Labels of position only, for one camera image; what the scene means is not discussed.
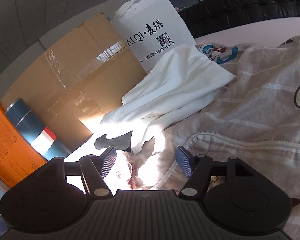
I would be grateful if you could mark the black sofa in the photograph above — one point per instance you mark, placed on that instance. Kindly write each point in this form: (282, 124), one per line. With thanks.
(211, 16)

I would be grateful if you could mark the blue thermos bottle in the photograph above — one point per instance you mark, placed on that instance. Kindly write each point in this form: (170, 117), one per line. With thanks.
(34, 131)

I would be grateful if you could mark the white folded cloth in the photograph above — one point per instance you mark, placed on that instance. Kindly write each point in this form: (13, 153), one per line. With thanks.
(183, 82)

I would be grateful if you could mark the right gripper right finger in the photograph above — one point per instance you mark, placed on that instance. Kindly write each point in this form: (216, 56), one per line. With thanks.
(197, 170)

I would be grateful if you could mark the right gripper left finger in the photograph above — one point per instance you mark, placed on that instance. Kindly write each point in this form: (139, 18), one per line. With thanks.
(94, 169)

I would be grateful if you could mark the white printed tote bag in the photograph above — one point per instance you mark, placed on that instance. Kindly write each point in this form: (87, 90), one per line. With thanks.
(151, 28)

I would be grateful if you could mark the pink knitted sweater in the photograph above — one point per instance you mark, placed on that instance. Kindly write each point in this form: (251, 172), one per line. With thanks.
(124, 173)

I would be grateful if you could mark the small dark grey cloth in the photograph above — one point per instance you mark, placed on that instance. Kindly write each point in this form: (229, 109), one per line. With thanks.
(122, 142)

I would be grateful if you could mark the orange printed box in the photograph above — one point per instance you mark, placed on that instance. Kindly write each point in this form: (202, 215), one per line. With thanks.
(18, 158)

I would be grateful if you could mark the brown cardboard box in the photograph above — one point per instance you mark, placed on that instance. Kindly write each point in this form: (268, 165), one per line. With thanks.
(79, 79)

